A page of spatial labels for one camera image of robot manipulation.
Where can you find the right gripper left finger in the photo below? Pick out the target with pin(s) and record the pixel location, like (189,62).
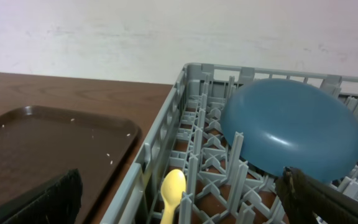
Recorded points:
(57,200)

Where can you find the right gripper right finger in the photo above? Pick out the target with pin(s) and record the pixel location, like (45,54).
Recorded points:
(304,199)

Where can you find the dark blue plate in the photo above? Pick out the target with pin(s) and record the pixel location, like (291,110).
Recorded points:
(286,123)

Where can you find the yellow plastic spoon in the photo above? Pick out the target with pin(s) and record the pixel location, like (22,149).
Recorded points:
(173,185)

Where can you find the grey dishwasher rack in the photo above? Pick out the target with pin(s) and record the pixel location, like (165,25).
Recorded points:
(221,186)

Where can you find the brown serving tray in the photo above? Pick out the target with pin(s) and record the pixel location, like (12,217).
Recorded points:
(37,143)

